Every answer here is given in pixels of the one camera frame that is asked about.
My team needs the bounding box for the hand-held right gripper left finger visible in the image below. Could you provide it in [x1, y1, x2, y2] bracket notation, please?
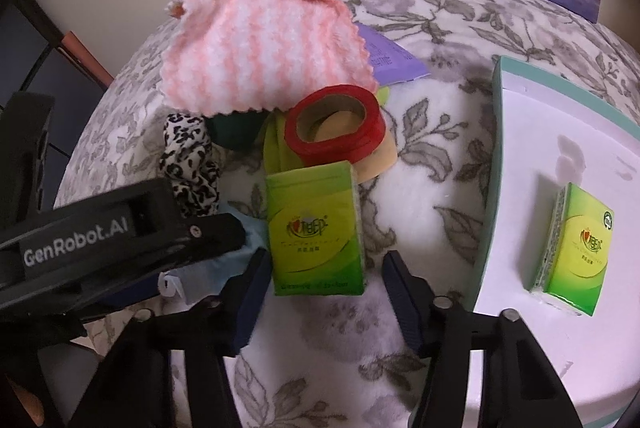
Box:
[82, 248, 273, 428]

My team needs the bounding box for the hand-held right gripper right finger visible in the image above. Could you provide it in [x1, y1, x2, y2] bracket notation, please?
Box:
[382, 250, 583, 428]

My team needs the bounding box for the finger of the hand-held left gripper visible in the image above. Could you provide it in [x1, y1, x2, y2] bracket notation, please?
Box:
[150, 213, 247, 281]

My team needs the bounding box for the light blue face mask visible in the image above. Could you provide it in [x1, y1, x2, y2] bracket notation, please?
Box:
[157, 208, 268, 309]

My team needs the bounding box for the leopard print scrunchie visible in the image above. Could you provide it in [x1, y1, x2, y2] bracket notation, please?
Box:
[159, 112, 223, 219]

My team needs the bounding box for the green tissue packet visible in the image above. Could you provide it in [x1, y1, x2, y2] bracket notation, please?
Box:
[527, 183, 615, 317]
[264, 160, 368, 297]

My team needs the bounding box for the yellow and green sponge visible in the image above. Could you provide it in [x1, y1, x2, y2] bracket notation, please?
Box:
[205, 108, 268, 151]

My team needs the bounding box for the pink striped fluffy cloth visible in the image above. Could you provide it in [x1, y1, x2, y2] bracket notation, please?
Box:
[165, 0, 378, 116]

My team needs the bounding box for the white box with teal rim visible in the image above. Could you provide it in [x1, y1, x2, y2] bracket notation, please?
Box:
[472, 55, 640, 428]

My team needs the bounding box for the floral leaf print blanket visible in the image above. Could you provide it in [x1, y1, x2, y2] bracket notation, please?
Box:
[52, 0, 640, 428]

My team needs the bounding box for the beige tape roll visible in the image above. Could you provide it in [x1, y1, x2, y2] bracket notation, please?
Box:
[356, 128, 399, 183]

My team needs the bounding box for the red tape roll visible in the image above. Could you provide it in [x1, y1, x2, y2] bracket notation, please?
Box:
[284, 85, 386, 167]

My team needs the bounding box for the purple tube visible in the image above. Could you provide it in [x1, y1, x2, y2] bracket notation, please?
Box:
[357, 22, 432, 86]

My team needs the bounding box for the dark frame with orange strip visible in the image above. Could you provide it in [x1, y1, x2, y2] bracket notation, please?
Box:
[0, 0, 117, 149]

